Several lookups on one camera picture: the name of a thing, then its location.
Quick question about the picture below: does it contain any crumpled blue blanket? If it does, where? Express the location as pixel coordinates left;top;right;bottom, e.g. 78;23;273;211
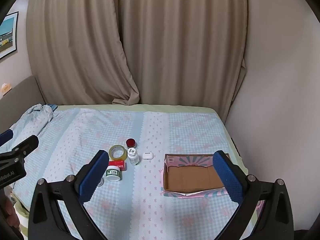
6;103;58;150

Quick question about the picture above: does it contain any clear tape roll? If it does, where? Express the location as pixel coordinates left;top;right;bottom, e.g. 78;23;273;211
108;145;127;161

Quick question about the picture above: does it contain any red small box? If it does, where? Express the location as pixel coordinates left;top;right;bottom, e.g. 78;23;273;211
108;160;126;171

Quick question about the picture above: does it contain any grey headboard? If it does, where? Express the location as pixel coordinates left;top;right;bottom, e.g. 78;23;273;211
0;76;46;133

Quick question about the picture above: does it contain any person left hand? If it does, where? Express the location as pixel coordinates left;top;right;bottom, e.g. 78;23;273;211
1;196;20;231

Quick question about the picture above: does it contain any white pill bottle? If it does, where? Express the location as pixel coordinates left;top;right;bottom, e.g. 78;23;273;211
127;147;139;166

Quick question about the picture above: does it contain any white earbuds case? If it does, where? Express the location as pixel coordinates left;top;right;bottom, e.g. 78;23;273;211
142;152;154;160

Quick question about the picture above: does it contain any framed picture on wall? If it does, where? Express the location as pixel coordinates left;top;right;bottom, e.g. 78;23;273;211
0;12;18;59

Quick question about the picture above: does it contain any dark red round jar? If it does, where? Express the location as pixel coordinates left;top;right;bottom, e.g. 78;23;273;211
126;138;136;148

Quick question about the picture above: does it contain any green label cream jar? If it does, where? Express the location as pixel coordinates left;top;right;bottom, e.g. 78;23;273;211
106;165;121;181

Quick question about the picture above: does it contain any small beige object on headboard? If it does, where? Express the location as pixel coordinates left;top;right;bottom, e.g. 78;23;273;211
1;83;12;96

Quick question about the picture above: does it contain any beige curtain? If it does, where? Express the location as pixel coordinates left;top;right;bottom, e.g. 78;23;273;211
27;0;248;120

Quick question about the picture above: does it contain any pale green round tin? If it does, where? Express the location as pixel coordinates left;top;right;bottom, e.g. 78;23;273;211
97;178;104;187

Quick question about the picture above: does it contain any pink cardboard box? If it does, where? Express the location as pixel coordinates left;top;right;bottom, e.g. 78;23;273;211
162;154;227;199

